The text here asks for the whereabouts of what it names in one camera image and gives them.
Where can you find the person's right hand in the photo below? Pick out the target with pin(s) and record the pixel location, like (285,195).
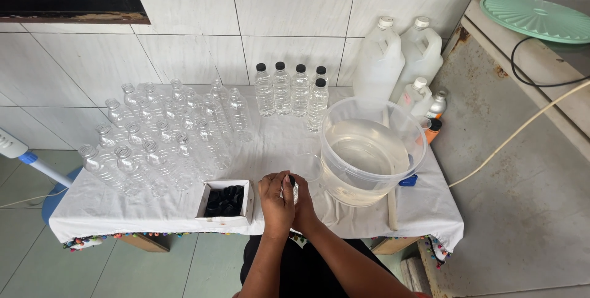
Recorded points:
(305,212)

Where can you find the person's left hand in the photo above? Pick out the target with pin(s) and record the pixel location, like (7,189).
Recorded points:
(276,208)

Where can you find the person's left fingers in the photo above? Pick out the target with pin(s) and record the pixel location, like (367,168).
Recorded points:
(273,179)

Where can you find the person's right fingers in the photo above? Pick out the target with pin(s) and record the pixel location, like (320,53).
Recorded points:
(299,185)

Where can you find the small clear black-capped bottle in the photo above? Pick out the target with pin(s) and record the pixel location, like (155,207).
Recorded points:
(293,189)

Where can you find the small clear plastic cup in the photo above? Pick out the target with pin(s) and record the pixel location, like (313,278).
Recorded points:
(308,168)

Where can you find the white cardboard box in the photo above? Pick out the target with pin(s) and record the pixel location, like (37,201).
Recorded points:
(246,205)

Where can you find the pile of black bottle caps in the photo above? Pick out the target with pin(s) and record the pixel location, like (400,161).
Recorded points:
(224,201)

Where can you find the large clear plastic bucket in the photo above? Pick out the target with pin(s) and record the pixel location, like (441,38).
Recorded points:
(368,159)

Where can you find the filled clear bottle black cap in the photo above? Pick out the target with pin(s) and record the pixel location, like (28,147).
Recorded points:
(321,74)
(281,90)
(300,92)
(264,92)
(317,106)

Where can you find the person's black trousers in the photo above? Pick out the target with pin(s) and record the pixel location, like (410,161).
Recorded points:
(304,265)

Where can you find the long wooden stick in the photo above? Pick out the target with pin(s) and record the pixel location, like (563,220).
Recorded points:
(392,212)

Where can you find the blue plastic object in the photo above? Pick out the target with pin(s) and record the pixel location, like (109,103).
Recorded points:
(409,181)

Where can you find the group of empty clear bottles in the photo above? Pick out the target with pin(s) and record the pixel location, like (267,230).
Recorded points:
(166,136)

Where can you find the white tablecloth with colourful fringe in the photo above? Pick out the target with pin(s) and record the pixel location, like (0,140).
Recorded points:
(152,205)

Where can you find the small white jerrycan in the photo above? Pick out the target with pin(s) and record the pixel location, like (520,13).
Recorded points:
(412,99)

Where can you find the orange bottle with black cap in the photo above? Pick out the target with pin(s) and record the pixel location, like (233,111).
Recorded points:
(432,133)

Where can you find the large white jerrycan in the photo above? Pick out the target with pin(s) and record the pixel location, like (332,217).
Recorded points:
(422,58)
(378,62)

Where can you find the silver metal bottle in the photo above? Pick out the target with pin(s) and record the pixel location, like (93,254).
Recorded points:
(436,106)

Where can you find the white and blue standing fan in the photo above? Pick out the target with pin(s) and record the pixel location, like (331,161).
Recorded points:
(41,164)

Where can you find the grey concrete ledge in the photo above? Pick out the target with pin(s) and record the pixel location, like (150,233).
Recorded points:
(553,99)

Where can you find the green round plastic lid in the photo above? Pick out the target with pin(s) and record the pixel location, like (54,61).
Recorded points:
(537,17)

